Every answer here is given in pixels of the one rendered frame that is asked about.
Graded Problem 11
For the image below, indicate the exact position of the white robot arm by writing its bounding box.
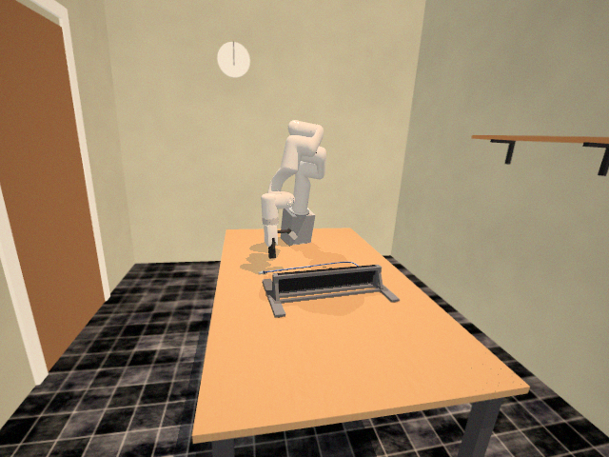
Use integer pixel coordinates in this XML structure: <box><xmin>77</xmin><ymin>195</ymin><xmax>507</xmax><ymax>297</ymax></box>
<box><xmin>261</xmin><ymin>120</ymin><xmax>326</xmax><ymax>225</ymax></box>

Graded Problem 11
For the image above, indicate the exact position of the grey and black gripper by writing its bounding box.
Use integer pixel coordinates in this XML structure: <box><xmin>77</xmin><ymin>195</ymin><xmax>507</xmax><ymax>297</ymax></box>
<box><xmin>263</xmin><ymin>223</ymin><xmax>279</xmax><ymax>259</ymax></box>

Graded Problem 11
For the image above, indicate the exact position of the dark grey patch panel rack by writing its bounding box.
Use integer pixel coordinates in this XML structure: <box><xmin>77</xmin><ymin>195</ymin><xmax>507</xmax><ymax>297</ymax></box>
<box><xmin>262</xmin><ymin>265</ymin><xmax>400</xmax><ymax>318</ymax></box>

